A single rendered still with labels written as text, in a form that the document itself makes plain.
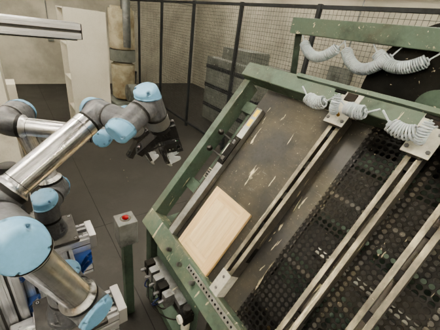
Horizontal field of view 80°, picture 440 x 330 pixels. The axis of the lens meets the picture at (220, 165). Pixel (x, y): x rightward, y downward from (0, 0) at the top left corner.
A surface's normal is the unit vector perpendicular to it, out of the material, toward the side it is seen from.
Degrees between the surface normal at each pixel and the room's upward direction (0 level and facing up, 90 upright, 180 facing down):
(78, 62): 90
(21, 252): 83
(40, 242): 84
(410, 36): 90
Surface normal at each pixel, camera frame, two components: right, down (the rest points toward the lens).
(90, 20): 0.58, 0.44
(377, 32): -0.80, 0.18
